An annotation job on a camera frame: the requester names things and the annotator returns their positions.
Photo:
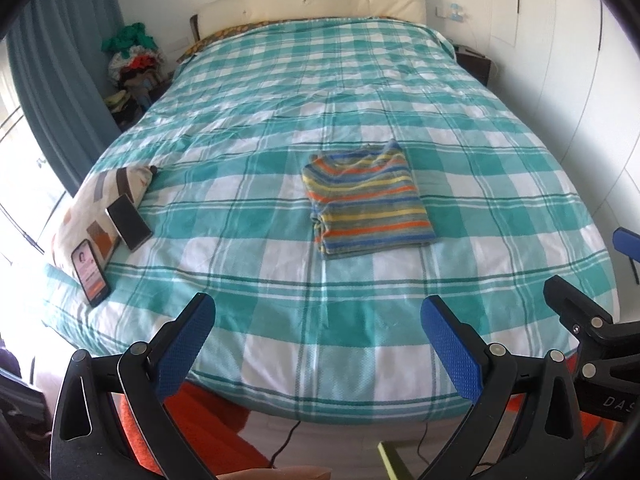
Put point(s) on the smartphone with lit screen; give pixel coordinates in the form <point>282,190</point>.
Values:
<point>90,275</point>

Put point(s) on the dark bedside table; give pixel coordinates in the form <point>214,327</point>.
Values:
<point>476,64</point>

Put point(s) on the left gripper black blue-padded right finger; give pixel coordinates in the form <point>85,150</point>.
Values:
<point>524,420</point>

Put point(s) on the teal curtain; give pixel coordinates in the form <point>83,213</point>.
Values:
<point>60,74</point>

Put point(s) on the striped knit sweater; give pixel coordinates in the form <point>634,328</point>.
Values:
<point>365,200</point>

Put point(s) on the black smartphone dark screen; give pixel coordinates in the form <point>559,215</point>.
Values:
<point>128,223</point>

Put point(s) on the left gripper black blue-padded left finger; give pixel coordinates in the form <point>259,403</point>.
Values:
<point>88,441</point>

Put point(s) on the orange trousers of operator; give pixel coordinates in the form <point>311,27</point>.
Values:
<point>212,425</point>

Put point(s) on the patterned beige cushion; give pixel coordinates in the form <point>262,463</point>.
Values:
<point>86,219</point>

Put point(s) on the cream padded headboard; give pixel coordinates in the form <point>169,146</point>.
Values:
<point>222,14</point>

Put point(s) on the left hand thumb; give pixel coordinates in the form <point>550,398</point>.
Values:
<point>286,473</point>

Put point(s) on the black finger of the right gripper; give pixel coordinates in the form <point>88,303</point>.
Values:
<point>578,313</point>

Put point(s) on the teal white checked bedspread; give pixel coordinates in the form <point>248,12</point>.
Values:
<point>335,340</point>

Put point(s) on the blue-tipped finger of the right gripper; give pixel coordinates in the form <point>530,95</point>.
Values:
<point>627,243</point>

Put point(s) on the pile of colourful clothes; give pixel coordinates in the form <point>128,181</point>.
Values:
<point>136,70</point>

